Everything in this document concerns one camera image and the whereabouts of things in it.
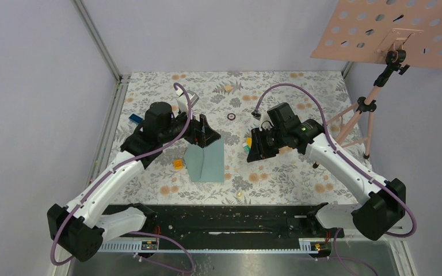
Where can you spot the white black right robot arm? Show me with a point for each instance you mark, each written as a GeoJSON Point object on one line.
{"type": "Point", "coordinates": [379, 201]}

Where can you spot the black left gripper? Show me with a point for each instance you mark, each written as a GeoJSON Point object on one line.
{"type": "Point", "coordinates": [201, 133]}

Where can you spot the teal paper envelope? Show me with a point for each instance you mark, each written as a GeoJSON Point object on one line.
{"type": "Point", "coordinates": [206, 164]}

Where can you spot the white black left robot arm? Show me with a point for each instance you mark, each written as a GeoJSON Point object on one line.
{"type": "Point", "coordinates": [81, 227]}

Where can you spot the green white glue stick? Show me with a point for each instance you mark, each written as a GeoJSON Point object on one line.
{"type": "Point", "coordinates": [246, 147]}

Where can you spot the pink music stand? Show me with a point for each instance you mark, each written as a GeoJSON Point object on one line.
{"type": "Point", "coordinates": [398, 34]}

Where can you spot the white slotted cable duct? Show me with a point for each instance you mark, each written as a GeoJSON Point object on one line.
{"type": "Point", "coordinates": [279, 246]}

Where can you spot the yellow rectangular block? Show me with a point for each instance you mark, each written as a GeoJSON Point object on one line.
{"type": "Point", "coordinates": [249, 142]}

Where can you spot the floral patterned table mat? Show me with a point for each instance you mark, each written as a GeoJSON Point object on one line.
{"type": "Point", "coordinates": [287, 179]}

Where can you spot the small tan wooden cube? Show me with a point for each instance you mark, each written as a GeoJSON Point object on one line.
{"type": "Point", "coordinates": [228, 88]}

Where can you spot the small orange lego brick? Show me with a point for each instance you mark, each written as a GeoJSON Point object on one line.
{"type": "Point", "coordinates": [178, 164]}

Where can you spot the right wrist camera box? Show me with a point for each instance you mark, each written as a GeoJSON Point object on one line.
{"type": "Point", "coordinates": [256, 114]}

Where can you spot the small blue lego brick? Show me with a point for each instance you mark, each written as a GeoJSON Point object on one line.
{"type": "Point", "coordinates": [135, 119]}

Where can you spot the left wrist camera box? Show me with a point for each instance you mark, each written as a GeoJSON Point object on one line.
{"type": "Point", "coordinates": [182, 102]}

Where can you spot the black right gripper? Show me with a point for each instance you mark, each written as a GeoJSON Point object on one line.
{"type": "Point", "coordinates": [258, 150]}

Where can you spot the aluminium frame post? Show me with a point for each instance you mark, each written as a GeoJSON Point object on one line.
{"type": "Point", "coordinates": [97, 39]}

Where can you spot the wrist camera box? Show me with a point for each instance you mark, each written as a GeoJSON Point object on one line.
{"type": "Point", "coordinates": [256, 114]}
{"type": "Point", "coordinates": [182, 102]}

